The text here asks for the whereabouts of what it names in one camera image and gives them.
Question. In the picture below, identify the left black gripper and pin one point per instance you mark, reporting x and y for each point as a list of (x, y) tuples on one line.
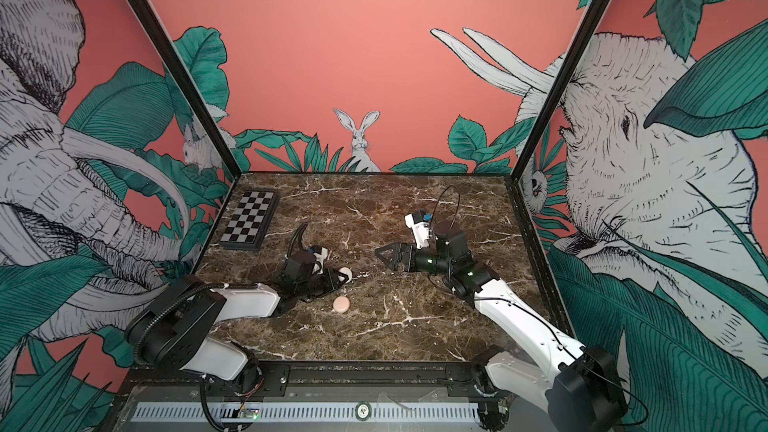
[(330, 276)]

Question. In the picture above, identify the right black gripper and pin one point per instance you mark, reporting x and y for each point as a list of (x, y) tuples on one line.
[(403, 253)]

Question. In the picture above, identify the white round charging case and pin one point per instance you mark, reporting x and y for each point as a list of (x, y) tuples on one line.
[(345, 274)]

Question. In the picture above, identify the pink earbuds charging case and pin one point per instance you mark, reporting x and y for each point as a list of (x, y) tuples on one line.
[(341, 304)]

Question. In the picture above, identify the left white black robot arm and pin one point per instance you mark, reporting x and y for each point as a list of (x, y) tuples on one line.
[(174, 331)]

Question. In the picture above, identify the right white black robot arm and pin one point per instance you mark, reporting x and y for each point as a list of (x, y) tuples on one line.
[(578, 387)]

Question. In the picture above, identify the black white checkerboard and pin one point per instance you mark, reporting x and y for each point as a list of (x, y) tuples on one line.
[(250, 220)]

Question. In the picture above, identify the white perforated vent strip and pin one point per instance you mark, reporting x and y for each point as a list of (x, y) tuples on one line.
[(305, 412)]

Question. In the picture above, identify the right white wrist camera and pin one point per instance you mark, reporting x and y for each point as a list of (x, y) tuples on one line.
[(419, 223)]

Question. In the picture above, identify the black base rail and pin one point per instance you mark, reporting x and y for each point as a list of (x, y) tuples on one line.
[(281, 377)]

